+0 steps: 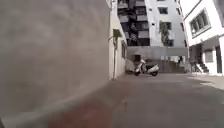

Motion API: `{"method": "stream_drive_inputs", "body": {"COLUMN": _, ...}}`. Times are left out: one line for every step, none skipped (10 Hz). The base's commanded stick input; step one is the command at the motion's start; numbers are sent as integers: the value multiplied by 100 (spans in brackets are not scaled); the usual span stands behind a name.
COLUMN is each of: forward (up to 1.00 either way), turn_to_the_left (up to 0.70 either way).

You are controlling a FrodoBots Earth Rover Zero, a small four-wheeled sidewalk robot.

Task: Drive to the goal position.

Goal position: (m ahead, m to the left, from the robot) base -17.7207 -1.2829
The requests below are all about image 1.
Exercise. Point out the white low building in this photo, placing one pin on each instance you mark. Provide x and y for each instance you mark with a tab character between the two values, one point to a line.
117	56

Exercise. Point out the white scooter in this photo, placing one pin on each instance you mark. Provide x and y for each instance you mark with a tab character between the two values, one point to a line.
148	69

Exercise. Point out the tall white apartment building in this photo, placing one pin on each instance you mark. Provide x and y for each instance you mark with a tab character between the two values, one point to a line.
150	23

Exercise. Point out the palm tree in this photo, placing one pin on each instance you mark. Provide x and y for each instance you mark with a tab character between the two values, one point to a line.
164	33

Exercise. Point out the grey asphalt lane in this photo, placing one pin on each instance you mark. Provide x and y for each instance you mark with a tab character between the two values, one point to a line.
166	100

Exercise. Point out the white building with stairs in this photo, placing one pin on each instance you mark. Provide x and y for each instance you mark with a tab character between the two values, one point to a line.
206	36

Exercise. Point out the grey concrete wall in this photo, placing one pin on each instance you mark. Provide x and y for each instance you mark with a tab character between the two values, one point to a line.
50	56

